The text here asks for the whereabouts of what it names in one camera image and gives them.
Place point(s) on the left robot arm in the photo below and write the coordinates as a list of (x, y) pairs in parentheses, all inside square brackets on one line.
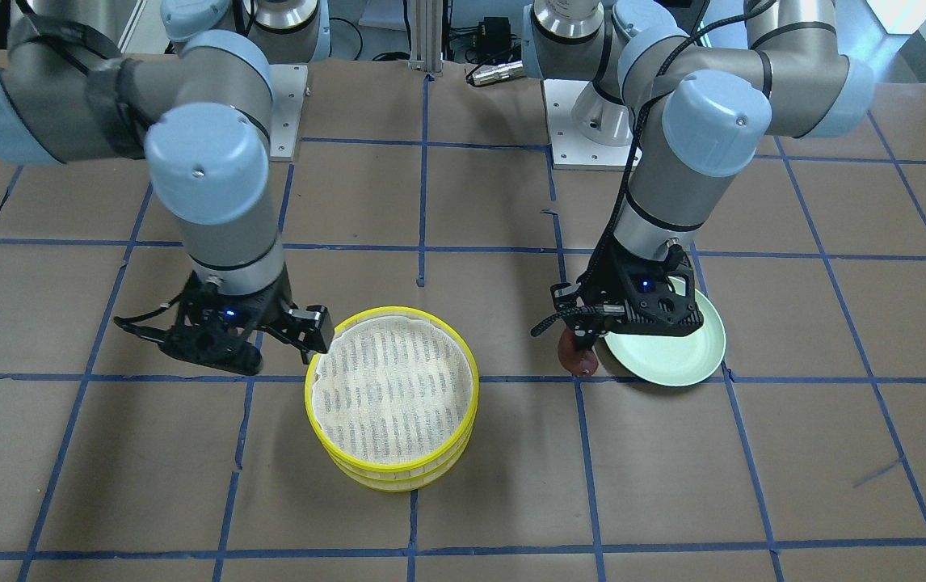
[(699, 115)]

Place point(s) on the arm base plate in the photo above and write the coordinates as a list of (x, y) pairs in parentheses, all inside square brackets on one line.
[(587, 131), (291, 87)]

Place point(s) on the silver flashlight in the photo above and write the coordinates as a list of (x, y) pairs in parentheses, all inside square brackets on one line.
[(490, 74)]

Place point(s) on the white steamer liner cloth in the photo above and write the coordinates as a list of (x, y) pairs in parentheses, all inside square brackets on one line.
[(390, 388)]

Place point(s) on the black box device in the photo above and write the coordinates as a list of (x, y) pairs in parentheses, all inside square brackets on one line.
[(493, 36)]

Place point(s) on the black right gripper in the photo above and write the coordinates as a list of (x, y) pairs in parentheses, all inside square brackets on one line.
[(271, 309)]

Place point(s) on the light green plate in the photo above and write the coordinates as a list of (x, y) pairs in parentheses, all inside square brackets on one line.
[(676, 361)]

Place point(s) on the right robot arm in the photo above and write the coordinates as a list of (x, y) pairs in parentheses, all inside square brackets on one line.
[(202, 123)]

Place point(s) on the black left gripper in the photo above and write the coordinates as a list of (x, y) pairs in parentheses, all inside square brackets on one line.
[(602, 282)]

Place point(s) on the aluminium frame post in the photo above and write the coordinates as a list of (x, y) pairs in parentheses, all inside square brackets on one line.
[(425, 28)]

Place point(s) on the brown bun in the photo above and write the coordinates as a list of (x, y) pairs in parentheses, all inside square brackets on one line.
[(576, 353)]

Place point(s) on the yellow steamer bottom layer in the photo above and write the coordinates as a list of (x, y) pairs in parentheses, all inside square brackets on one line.
[(407, 480)]

